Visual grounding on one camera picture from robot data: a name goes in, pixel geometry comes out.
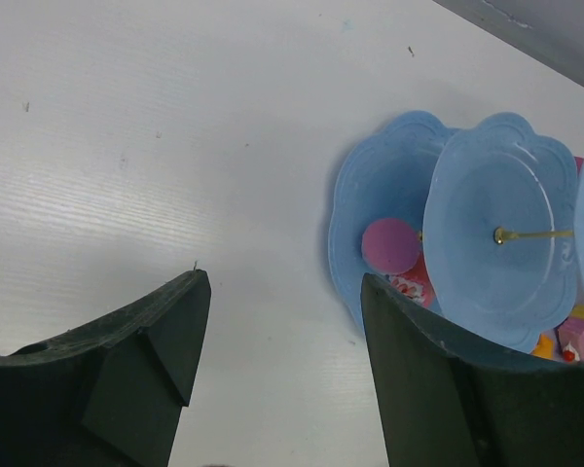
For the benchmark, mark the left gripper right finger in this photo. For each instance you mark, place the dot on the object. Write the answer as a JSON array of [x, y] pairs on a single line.
[[448, 397]]

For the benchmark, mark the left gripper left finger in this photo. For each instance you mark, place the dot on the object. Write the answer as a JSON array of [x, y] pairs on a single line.
[[109, 392]]

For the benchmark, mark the red pink macaron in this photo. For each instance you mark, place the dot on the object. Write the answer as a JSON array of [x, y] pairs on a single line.
[[415, 284]]

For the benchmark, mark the pink strawberry cake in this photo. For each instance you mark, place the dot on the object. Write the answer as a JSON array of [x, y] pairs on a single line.
[[571, 340]]

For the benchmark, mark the purple cake slice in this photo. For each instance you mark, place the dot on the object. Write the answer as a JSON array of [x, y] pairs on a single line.
[[578, 163]]

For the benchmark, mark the orange cookie left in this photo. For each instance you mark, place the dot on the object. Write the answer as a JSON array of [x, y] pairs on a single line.
[[545, 348]]

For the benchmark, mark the blue three-tier cake stand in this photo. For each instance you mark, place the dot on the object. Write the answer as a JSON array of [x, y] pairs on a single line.
[[500, 213]]

